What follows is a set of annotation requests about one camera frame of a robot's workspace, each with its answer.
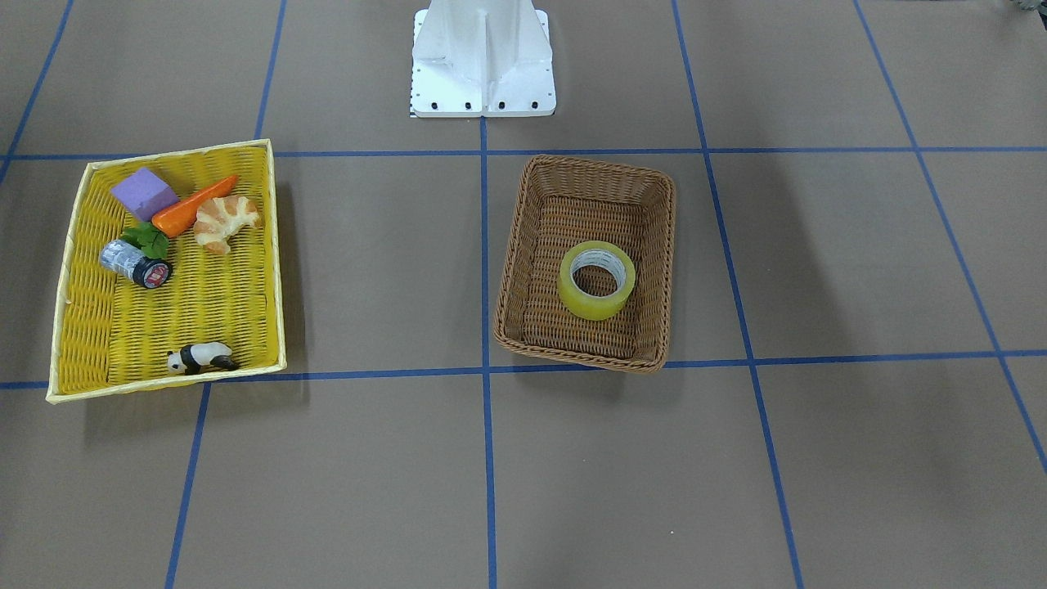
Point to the yellow packing tape roll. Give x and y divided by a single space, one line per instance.
595 280

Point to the toy bread pieces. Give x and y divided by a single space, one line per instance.
218 219

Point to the toy panda figure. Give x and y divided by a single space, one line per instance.
193 358

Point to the green toy vegetable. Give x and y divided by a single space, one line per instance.
153 243

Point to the orange toy carrot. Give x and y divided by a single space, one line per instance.
176 219

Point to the yellow woven plastic basket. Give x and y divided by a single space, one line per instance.
111 336

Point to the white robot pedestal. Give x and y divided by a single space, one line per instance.
482 59

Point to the brown wicker basket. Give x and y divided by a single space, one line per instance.
564 201

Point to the purple toy block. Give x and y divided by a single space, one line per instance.
144 194

